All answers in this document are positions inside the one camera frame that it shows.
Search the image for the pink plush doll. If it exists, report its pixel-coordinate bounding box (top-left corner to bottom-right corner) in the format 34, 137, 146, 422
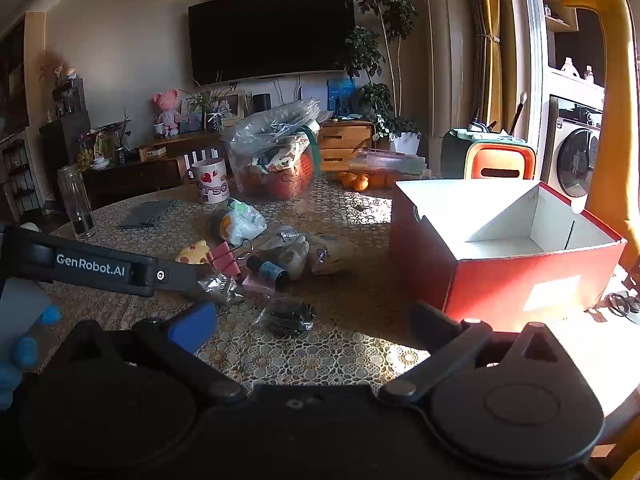
152, 90, 182, 138

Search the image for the clear plastic storage box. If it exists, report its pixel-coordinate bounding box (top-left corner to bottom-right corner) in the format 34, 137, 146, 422
348, 149, 428, 177

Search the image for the tall potted tree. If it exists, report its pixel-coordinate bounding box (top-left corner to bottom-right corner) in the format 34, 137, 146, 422
340, 0, 423, 156

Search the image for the yellow curtain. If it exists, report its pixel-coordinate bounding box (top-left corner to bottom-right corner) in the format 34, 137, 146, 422
472, 0, 503, 133

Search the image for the white panel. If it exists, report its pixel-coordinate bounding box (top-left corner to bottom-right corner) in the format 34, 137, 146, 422
298, 84, 330, 111

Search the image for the beige standing air conditioner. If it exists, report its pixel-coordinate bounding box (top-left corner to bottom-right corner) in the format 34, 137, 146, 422
422, 0, 476, 176

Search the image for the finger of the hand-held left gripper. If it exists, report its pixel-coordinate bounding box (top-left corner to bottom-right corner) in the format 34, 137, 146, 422
154, 259, 213, 294

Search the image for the beige snack packet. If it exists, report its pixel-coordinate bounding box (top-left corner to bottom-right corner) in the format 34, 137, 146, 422
307, 234, 358, 276

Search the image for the photo frame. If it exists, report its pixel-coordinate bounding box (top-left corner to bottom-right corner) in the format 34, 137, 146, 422
215, 91, 247, 127

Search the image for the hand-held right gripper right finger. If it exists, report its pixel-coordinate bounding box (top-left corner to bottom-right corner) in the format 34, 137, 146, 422
378, 301, 576, 405

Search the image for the white washing machine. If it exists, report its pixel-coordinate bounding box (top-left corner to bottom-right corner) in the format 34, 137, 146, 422
542, 94, 606, 211

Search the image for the bag of black clips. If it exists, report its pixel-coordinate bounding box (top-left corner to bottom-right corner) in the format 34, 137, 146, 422
255, 300, 317, 338

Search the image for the black wall television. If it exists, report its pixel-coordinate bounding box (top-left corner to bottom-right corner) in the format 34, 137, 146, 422
188, 0, 355, 86

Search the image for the red cardboard box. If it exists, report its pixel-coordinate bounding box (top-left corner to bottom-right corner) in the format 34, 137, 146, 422
390, 178, 628, 333

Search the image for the green and white plastic bag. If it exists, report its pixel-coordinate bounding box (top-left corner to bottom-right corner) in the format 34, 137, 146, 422
220, 199, 268, 246

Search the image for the blue picture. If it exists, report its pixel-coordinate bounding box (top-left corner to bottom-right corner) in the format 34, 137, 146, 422
327, 77, 357, 116

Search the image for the clear plastic bag of items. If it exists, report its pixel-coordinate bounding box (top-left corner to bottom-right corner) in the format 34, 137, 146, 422
227, 135, 321, 202

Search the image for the person's left hand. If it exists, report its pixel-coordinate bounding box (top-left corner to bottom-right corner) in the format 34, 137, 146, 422
0, 305, 62, 411

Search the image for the tall glass jar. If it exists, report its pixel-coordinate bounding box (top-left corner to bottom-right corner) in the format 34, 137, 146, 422
56, 163, 96, 240

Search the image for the dark shelf cabinet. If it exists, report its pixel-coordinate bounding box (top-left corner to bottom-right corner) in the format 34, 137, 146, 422
40, 77, 92, 196

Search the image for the dark wooden sideboard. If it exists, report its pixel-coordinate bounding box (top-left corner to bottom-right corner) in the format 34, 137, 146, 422
82, 132, 231, 206

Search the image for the yellow cheese-shaped toy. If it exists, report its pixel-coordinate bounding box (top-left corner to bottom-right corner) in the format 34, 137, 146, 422
175, 240, 213, 265

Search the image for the white mug with red print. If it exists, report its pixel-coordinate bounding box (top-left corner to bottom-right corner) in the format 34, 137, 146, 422
186, 158, 231, 205

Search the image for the potted spider plant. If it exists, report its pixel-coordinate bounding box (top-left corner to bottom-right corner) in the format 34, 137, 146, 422
185, 77, 233, 133

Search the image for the wooden drawer cabinet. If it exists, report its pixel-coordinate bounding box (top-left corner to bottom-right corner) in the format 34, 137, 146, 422
317, 120, 376, 173

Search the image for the black slotted plastic object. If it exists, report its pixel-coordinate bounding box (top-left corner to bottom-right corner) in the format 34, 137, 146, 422
597, 290, 640, 323

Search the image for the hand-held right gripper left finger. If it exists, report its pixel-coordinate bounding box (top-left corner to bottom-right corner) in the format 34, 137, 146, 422
70, 301, 248, 406

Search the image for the silver foil packet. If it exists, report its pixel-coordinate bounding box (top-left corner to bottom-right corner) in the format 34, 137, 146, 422
197, 274, 246, 306

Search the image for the grey cloth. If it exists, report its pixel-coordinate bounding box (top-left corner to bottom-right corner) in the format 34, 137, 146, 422
120, 199, 178, 228

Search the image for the pink binder clip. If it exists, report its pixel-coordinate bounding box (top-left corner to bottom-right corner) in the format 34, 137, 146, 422
212, 240, 253, 278

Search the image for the dark bottle with blue label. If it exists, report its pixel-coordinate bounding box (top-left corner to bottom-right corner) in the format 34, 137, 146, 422
246, 255, 291, 291

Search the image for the pink ridged tray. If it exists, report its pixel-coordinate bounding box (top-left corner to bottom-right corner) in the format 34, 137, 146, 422
241, 267, 281, 295

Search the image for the yellow giraffe figure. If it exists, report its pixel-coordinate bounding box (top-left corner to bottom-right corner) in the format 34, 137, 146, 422
559, 0, 640, 281

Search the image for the patterned tablecloth desktop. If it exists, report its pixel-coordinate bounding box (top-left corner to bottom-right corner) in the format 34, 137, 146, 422
35, 170, 640, 416

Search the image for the wooden handled brush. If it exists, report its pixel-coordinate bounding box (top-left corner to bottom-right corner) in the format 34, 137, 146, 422
509, 91, 528, 133

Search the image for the orange and green chair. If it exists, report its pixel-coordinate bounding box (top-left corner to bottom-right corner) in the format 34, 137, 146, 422
440, 128, 537, 181

